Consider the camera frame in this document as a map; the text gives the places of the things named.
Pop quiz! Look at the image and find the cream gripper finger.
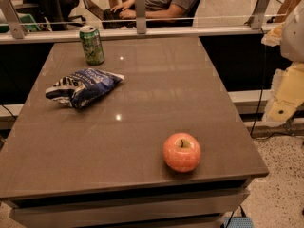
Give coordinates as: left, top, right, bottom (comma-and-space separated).
262, 63, 304, 123
261, 23, 284, 47

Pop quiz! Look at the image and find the blue chip bag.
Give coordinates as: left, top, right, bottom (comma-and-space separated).
46, 68, 124, 109

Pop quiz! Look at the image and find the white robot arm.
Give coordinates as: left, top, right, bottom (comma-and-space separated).
261, 0, 304, 125

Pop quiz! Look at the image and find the red apple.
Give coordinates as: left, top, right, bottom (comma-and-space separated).
162, 133, 201, 173

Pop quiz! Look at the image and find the blue floor mat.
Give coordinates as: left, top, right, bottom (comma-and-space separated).
224, 217, 255, 228

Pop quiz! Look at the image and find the black laptop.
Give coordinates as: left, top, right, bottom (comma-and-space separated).
83, 0, 136, 29

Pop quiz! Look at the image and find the green soda can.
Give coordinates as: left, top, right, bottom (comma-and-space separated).
79, 26, 105, 66

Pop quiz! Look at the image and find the grey table drawer unit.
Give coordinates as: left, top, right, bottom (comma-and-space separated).
3, 178, 255, 228

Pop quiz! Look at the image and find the green bin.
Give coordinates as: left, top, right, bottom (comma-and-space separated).
0, 14, 41, 33

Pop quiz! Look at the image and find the black hanging cable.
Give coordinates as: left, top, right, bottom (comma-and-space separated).
249, 28, 286, 141

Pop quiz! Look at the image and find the right metal glass bracket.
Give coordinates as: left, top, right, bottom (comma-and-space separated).
246, 0, 270, 29

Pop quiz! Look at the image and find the metal glass bracket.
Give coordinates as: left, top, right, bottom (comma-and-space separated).
135, 0, 146, 34
246, 0, 270, 29
0, 0, 27, 39

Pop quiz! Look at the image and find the middle metal glass bracket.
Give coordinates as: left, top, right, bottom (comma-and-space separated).
135, 0, 146, 34

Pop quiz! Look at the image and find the left metal glass bracket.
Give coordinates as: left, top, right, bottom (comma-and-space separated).
0, 0, 27, 39

